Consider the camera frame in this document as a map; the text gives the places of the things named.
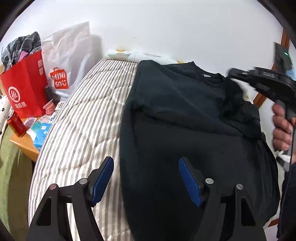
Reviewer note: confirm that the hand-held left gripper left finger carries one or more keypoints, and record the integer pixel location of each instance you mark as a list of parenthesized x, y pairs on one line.
[(103, 183)]

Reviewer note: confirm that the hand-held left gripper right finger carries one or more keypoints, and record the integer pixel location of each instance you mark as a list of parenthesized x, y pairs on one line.
[(189, 183)]

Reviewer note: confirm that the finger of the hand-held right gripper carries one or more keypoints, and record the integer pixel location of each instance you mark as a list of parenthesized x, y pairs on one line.
[(240, 73)]

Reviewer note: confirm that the black sweatshirt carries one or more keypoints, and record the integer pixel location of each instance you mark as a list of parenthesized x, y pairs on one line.
[(185, 127)]

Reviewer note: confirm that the person's right hand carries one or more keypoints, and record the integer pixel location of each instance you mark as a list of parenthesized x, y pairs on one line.
[(281, 136)]

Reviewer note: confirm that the striped quilted mattress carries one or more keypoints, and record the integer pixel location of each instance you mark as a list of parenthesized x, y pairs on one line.
[(81, 127)]

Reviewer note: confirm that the blue box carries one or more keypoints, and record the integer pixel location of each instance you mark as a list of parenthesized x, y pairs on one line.
[(41, 139)]

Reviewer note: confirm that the wooden nightstand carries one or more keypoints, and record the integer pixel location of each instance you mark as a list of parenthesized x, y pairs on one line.
[(25, 143)]

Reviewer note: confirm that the green blanket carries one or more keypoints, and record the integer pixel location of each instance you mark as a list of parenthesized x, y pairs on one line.
[(13, 185)]

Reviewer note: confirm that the pink container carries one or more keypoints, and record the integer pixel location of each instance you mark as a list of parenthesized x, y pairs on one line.
[(49, 108)]

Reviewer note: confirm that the person's dark clothing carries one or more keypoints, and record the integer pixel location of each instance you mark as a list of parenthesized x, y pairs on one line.
[(288, 204)]

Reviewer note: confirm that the dark bottle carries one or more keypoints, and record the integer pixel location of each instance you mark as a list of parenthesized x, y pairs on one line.
[(49, 93)]

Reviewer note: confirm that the red drink can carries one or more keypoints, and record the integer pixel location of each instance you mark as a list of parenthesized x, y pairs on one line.
[(16, 124)]

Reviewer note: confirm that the white printed rolled bedding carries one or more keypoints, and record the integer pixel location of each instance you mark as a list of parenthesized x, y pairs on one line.
[(122, 55)]

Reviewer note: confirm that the white spotted cloth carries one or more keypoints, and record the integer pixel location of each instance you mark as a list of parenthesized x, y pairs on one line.
[(4, 104)]

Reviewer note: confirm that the red paper bag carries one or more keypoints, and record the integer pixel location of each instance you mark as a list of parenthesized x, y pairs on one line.
[(25, 78)]

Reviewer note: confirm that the white plastic bag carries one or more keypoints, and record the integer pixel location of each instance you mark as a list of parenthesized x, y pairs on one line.
[(69, 51)]

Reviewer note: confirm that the plaid cloth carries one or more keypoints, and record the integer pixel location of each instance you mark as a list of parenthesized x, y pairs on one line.
[(23, 44)]

